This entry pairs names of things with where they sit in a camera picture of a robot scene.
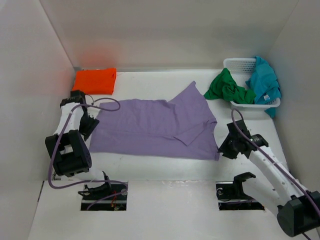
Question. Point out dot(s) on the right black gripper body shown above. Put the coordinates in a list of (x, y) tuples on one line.
[(229, 147)]

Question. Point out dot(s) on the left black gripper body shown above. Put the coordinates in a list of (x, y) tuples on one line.
[(87, 124)]

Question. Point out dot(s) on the orange t shirt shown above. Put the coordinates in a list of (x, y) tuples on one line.
[(96, 81)]

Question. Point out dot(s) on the lavender t shirt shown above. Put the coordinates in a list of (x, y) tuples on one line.
[(182, 127)]

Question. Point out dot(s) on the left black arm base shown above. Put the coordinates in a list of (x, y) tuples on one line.
[(108, 197)]

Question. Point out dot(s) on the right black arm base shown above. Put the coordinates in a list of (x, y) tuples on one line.
[(231, 196)]

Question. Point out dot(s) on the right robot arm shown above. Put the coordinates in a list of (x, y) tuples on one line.
[(296, 209)]

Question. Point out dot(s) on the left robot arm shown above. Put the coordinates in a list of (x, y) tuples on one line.
[(87, 160)]

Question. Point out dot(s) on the green t shirt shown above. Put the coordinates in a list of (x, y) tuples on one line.
[(224, 87)]

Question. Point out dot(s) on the teal t shirt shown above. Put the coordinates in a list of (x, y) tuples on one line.
[(264, 82)]

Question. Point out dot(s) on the white laundry basket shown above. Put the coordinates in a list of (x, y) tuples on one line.
[(241, 70)]

